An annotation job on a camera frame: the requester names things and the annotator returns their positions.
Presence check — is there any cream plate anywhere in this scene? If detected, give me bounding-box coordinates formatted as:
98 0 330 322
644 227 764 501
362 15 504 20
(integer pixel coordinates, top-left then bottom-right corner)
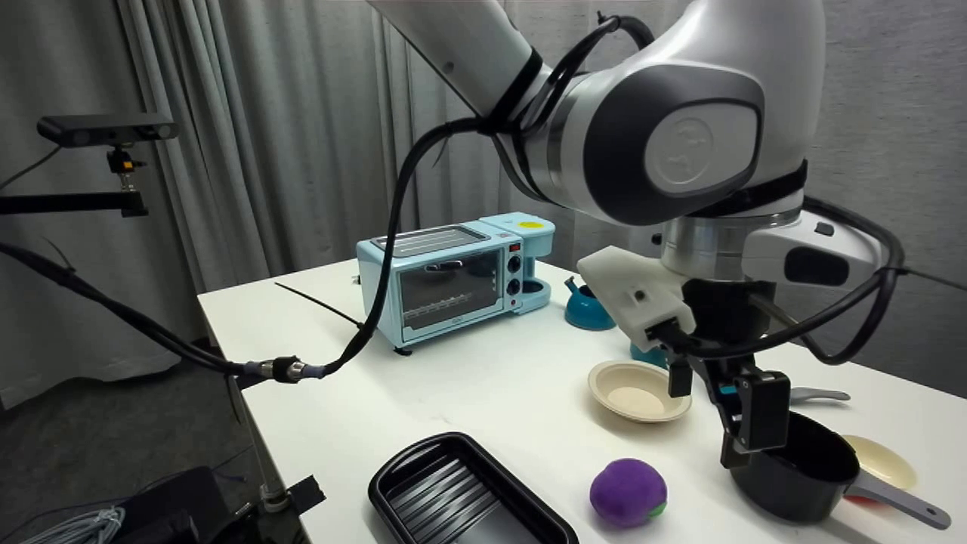
842 431 921 496

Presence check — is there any black pot grey handle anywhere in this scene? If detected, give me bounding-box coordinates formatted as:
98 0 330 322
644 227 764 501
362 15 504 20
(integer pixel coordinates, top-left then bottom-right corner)
726 408 955 531

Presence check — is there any grey curtain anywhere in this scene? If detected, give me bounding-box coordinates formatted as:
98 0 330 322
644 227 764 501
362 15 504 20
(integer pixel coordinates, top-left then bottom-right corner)
0 0 967 404

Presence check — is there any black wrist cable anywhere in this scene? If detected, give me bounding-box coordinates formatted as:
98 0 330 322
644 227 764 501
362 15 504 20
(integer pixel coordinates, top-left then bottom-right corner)
663 193 904 368

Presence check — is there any black bag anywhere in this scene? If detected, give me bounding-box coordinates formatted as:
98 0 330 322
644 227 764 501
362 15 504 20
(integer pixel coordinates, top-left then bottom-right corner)
99 461 330 544

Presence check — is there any light blue toaster oven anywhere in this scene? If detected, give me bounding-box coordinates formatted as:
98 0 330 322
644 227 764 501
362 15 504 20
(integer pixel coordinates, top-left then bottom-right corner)
355 207 559 353

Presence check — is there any purple round toy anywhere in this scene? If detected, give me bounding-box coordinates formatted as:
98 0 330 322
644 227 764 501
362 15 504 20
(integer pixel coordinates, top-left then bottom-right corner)
587 457 671 531

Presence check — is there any cream bowl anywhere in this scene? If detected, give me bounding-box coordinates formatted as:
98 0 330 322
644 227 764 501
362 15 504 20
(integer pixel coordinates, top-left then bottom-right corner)
587 358 695 426

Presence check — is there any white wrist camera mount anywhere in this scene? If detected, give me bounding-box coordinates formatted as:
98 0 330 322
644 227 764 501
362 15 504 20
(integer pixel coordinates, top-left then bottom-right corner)
573 244 700 353

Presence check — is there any black camera on clamp arm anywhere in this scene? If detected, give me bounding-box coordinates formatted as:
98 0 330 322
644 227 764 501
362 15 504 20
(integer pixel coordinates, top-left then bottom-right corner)
0 111 179 220

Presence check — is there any clear plastic bag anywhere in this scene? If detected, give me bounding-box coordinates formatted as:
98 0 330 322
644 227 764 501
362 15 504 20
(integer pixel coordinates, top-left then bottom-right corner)
8 501 129 544

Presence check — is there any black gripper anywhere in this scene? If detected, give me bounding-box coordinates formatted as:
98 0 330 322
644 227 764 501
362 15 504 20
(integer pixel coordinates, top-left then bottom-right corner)
665 279 794 474

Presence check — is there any black cable bundle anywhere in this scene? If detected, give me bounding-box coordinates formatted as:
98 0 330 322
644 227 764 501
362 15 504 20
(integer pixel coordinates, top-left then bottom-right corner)
0 13 647 388

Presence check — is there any black ridged tray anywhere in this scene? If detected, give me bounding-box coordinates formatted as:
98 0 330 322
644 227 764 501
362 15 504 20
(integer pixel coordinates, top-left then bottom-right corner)
365 428 582 544

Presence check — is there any teal cup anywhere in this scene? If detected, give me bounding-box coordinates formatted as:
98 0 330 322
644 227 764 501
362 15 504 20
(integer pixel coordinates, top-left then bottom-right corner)
628 338 674 371
559 274 615 331

